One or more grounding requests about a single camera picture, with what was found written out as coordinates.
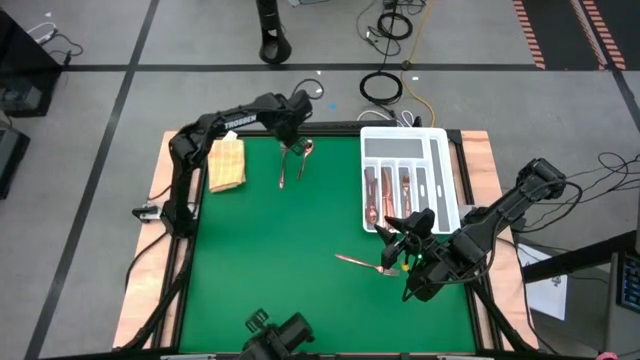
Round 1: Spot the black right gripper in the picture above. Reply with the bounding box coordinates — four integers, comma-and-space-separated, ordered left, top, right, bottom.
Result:
374, 209, 446, 266

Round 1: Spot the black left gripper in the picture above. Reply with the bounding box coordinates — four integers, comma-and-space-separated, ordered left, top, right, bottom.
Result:
272, 89, 315, 157

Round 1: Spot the yellow folded cloth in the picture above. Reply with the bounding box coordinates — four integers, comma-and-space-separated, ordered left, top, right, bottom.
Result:
206, 130, 247, 194

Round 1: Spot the white cutlery tray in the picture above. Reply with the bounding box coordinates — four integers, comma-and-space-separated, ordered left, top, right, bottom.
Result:
359, 125, 462, 235

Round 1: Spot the green table mat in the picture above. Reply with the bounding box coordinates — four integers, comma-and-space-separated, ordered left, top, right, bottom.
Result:
178, 135, 477, 354

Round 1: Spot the black clamp device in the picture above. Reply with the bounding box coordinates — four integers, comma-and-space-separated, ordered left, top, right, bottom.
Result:
241, 308, 316, 360

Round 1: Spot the white paper sheet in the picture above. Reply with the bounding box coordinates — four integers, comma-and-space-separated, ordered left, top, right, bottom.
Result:
516, 243, 570, 322

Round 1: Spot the grey metal clamp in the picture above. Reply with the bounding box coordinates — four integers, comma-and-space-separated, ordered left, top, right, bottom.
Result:
131, 203, 167, 222

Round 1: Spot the black desk beam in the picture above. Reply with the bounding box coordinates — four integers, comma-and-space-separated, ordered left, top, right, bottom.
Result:
519, 229, 640, 285

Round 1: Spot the grey cabinet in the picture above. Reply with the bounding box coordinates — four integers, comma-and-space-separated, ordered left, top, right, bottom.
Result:
602, 249, 640, 360

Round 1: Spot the large black cabinet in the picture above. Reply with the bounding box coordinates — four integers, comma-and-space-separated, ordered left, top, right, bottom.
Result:
0, 9, 64, 119

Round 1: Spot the black equipment box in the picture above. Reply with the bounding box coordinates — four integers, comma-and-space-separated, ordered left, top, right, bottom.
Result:
0, 124, 31, 201

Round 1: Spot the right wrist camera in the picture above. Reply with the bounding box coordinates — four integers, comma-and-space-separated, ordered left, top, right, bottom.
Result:
379, 241, 402, 272

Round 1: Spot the black table frame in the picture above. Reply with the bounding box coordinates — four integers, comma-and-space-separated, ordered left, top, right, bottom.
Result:
112, 112, 541, 360

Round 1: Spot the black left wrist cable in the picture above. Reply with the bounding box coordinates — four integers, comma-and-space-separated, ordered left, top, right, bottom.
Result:
292, 78, 326, 101

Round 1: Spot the white floor cable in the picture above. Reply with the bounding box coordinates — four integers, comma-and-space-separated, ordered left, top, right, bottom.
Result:
356, 108, 416, 129

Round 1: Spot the thick black coiled cable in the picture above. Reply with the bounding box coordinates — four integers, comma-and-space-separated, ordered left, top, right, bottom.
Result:
358, 70, 404, 107

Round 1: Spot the straight black floor cable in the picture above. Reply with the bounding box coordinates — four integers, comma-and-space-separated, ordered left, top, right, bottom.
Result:
382, 0, 401, 75

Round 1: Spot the thin black coiled cable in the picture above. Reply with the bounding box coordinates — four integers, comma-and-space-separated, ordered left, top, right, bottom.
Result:
367, 9, 415, 57

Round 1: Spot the yellow floor cable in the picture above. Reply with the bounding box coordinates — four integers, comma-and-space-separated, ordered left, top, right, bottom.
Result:
398, 0, 438, 129

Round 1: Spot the black looped floor cable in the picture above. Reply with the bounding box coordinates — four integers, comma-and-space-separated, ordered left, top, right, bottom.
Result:
589, 149, 640, 201

